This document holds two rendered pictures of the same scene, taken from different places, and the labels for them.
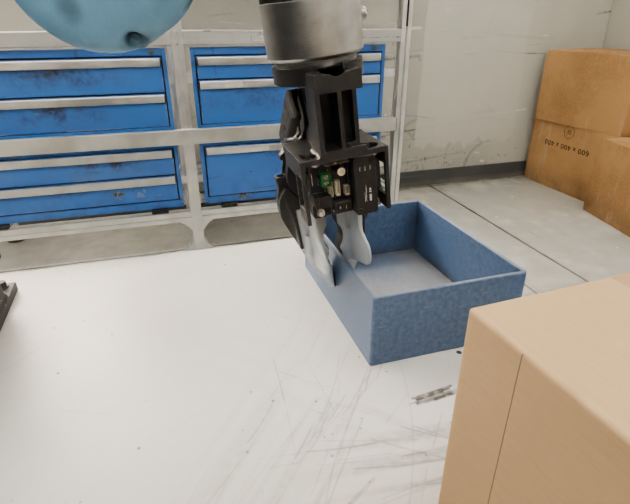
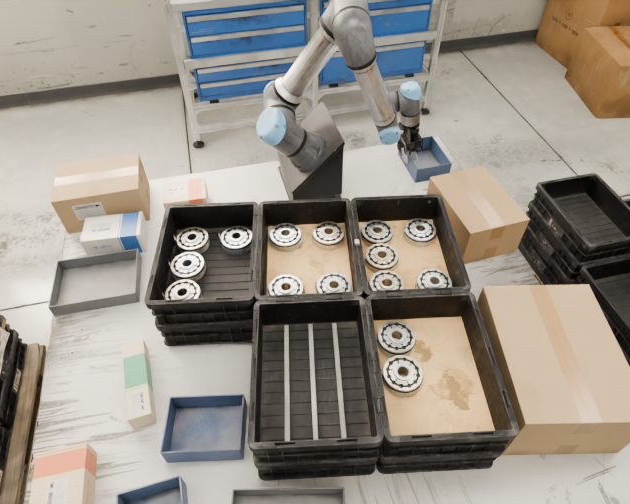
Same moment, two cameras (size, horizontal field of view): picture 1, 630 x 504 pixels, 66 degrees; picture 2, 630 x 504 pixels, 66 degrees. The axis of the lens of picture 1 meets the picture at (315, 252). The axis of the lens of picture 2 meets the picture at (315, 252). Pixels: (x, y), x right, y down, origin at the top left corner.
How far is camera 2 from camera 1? 161 cm
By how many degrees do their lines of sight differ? 22
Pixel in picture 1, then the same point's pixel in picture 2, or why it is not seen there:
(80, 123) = (258, 43)
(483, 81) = not seen: outside the picture
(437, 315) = (430, 172)
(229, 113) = not seen: hidden behind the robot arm
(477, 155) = (500, 26)
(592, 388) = (439, 186)
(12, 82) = (227, 24)
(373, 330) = (416, 175)
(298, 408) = (400, 190)
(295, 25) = (408, 121)
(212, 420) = (384, 192)
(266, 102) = not seen: hidden behind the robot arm
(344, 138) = (414, 140)
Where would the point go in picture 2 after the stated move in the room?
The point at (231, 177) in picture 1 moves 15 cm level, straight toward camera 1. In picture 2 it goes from (336, 70) to (339, 81)
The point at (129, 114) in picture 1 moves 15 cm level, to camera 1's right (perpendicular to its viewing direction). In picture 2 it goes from (284, 37) to (309, 37)
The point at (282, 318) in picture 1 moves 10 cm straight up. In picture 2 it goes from (394, 170) to (397, 151)
